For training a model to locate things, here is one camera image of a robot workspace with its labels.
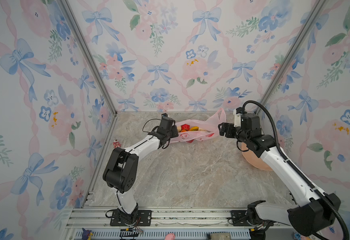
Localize pink plastic bag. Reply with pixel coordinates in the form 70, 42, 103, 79
170, 108, 227, 144

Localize peach scalloped plastic bowl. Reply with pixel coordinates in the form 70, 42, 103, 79
241, 143, 273, 171

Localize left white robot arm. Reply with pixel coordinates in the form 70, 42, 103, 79
102, 114, 179, 226

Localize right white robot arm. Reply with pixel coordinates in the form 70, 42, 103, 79
218, 113, 349, 240

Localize fake yellow banana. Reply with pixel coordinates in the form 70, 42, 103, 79
189, 127, 200, 132

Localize small red white figurine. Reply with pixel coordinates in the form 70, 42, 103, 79
113, 140, 121, 148

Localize pink toy at front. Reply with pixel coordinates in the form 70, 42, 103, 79
164, 233, 176, 240

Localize grey box at front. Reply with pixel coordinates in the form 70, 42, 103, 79
208, 233, 232, 240

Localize colourful toy front right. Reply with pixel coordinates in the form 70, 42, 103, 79
294, 233, 312, 240

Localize purple toy at front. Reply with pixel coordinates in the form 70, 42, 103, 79
81, 228, 93, 240

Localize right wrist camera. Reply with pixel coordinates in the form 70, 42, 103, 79
233, 107, 243, 128

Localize thin black left cable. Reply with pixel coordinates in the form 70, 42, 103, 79
105, 118, 163, 220

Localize black corrugated cable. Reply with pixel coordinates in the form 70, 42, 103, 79
241, 100, 350, 240

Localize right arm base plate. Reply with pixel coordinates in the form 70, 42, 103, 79
230, 209, 274, 227

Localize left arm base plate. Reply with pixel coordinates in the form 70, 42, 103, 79
108, 209, 152, 227

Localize aluminium rail frame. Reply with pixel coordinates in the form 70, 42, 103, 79
61, 206, 299, 240

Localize right aluminium corner post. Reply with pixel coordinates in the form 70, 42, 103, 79
260, 0, 328, 106

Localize aluminium corner post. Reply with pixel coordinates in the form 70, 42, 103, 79
57, 0, 117, 117
260, 0, 328, 106

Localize left aluminium corner post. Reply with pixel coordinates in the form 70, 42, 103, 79
57, 0, 117, 117

